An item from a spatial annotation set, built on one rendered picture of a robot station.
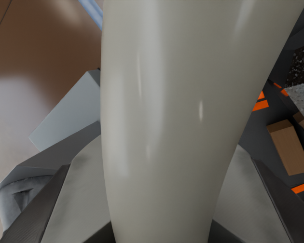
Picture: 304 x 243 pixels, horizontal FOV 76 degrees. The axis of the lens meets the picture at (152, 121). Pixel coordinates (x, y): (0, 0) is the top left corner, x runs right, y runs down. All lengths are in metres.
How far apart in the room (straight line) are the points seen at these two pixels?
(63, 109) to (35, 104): 1.46
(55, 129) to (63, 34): 1.14
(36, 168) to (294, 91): 0.72
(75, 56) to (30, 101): 0.72
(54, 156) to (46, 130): 0.31
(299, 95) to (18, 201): 0.78
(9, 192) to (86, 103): 0.29
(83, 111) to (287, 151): 1.14
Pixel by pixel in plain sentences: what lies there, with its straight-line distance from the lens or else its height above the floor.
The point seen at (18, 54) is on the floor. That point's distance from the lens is 2.16.
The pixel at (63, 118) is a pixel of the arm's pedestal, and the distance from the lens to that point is 0.71.
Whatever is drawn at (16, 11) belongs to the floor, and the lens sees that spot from 2.11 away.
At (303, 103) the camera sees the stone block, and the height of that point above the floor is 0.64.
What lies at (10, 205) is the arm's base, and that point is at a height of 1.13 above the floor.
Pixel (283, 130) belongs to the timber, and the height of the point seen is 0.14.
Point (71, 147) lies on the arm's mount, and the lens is 0.52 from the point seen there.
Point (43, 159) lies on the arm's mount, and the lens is 0.48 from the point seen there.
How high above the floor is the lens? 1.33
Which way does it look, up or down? 63 degrees down
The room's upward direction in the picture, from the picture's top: 135 degrees counter-clockwise
